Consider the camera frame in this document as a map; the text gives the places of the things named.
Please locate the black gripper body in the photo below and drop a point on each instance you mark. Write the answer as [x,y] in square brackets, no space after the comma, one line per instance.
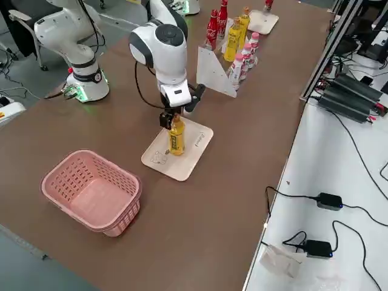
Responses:
[173,109]

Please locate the red Coca-Cola bottle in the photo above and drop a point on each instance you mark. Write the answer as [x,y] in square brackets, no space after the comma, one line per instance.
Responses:
[212,28]
[268,3]
[223,21]

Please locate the clear acrylic tiered shelf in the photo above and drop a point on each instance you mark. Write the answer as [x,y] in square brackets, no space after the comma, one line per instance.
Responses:
[212,69]

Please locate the cream rectangular tray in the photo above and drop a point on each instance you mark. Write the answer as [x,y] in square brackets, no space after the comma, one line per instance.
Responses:
[194,145]
[263,24]

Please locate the white bottle pink cap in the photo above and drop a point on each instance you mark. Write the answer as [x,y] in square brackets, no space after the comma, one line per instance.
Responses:
[254,45]
[247,57]
[237,69]

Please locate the pink plastic basket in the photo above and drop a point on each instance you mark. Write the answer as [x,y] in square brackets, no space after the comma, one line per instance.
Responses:
[91,197]

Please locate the white device housing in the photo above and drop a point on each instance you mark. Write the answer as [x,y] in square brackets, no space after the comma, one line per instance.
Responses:
[10,113]

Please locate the black finned power supply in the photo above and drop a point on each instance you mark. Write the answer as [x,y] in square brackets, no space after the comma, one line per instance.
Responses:
[344,106]
[359,88]

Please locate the grey office chair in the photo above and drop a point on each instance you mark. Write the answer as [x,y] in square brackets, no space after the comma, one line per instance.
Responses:
[21,33]

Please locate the black power adapter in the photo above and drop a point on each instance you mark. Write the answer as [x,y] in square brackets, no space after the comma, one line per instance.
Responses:
[329,200]
[318,248]

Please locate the clear plastic bag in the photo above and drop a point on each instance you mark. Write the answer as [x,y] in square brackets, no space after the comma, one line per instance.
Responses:
[282,260]

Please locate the black smartphone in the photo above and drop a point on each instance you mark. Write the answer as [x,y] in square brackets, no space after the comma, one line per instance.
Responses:
[366,80]

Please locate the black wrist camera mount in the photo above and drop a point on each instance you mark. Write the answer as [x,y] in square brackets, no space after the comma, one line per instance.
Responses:
[195,97]

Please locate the aluminium camera post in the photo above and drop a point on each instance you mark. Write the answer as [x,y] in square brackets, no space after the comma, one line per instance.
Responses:
[321,69]

